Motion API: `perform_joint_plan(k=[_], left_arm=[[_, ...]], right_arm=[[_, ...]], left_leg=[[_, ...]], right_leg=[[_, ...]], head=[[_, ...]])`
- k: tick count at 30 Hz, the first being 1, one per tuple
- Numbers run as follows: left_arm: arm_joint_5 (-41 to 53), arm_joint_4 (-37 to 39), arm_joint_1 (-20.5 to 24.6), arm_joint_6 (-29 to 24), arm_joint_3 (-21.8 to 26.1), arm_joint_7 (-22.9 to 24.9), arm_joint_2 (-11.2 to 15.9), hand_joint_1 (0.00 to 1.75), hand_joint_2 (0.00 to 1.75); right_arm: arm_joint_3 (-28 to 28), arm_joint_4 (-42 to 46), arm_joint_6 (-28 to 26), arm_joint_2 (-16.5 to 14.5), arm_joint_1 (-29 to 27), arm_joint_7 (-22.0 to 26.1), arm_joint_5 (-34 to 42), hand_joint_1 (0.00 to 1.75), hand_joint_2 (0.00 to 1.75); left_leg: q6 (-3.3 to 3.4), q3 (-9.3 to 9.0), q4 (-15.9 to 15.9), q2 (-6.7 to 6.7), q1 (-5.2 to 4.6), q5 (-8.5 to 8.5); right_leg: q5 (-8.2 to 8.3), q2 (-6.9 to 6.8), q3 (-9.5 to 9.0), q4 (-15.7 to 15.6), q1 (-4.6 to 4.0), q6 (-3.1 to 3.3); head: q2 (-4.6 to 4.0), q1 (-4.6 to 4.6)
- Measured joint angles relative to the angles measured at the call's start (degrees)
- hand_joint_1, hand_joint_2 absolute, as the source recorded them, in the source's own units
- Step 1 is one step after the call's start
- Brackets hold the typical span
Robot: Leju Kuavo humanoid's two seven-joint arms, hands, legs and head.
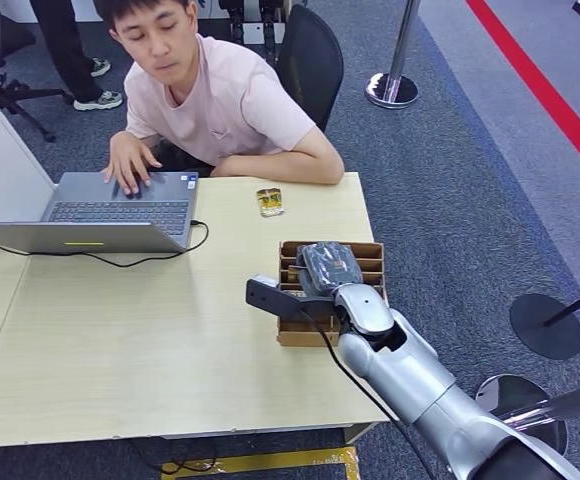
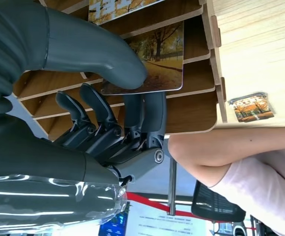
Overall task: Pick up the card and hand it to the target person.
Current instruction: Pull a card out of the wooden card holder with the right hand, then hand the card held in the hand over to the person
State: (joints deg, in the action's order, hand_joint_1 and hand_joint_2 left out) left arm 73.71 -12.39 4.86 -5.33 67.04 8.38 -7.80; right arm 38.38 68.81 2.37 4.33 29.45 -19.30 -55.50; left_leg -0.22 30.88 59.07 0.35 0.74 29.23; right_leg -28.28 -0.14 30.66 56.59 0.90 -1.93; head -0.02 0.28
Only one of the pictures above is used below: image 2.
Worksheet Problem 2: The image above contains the wooden slotted card holder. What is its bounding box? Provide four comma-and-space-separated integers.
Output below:
12, 0, 228, 142

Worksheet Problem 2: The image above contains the red stanchion belt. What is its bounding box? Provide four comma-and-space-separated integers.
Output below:
126, 191, 229, 225

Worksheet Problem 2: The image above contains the autumn photo card in sleeve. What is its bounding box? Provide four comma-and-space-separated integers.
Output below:
228, 92, 276, 124

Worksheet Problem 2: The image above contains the black mesh office chair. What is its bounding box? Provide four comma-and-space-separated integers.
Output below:
191, 180, 246, 223

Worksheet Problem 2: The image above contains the seated person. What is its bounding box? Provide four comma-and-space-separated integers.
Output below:
167, 125, 285, 236

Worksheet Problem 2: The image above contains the white printed poster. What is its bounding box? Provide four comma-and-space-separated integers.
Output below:
125, 201, 208, 236

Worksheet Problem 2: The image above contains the blue sign board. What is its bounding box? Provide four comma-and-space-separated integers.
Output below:
97, 202, 131, 236

